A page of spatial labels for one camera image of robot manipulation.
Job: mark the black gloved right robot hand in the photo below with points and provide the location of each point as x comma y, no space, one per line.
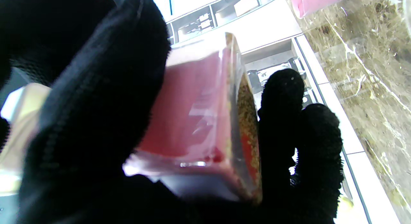
48,24

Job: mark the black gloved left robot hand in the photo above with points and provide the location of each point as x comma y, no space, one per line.
96,121

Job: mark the white counter cabinet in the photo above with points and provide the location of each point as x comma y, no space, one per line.
369,185

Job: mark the pink measuring cup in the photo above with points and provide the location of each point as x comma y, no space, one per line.
318,2

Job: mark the pink container with white lid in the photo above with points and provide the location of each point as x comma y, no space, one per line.
192,114

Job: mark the pale flat board on shelf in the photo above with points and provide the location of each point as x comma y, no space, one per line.
245,4

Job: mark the black toaster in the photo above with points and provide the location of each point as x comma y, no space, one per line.
310,98

